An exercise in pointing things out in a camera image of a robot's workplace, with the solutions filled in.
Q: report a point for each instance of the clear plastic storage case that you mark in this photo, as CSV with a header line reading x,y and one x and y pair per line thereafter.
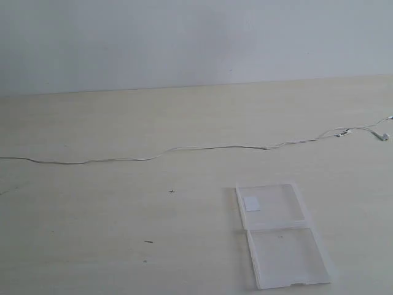
x,y
284,246

